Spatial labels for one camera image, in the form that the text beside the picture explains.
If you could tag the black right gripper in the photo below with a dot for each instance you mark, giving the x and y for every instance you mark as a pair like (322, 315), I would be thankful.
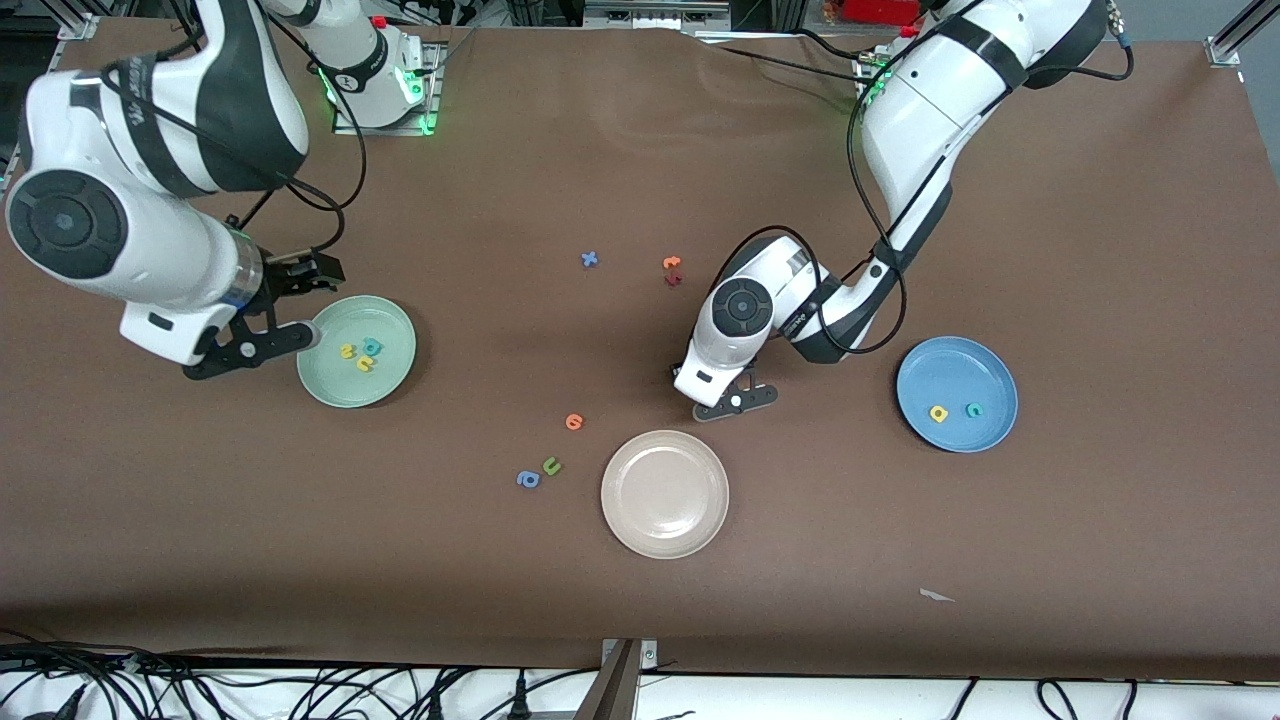
(279, 283)

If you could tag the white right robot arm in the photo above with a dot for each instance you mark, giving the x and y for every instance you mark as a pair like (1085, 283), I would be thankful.
(70, 220)

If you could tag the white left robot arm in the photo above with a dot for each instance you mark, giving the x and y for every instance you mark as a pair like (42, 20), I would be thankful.
(742, 307)

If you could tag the green plate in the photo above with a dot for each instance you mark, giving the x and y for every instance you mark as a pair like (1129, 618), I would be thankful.
(380, 320)

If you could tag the beige plate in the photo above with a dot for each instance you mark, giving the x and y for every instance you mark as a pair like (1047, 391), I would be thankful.
(665, 494)

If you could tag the blue plate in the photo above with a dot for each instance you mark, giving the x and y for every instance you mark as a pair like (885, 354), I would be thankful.
(975, 370)

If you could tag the blue letter a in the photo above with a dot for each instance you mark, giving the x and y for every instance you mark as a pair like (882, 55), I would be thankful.
(528, 479)

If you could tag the brown table cover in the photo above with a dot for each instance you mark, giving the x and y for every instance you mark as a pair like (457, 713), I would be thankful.
(640, 600)

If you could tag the white paper scrap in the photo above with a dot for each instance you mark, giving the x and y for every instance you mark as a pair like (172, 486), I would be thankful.
(930, 595)

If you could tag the grey power strip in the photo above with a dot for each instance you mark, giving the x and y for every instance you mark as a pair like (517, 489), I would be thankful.
(655, 14)

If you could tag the red box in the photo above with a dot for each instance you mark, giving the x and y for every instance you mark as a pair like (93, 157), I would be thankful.
(880, 10)

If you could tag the aluminium corner profile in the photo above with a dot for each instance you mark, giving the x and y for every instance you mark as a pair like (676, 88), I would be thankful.
(1228, 48)

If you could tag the metal frame bracket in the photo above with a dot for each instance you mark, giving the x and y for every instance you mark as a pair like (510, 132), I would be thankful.
(648, 655)

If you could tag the aluminium frame beam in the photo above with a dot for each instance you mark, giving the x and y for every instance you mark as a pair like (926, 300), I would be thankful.
(612, 690)

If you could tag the metal corner bracket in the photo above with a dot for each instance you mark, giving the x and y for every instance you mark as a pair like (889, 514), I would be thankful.
(78, 27)

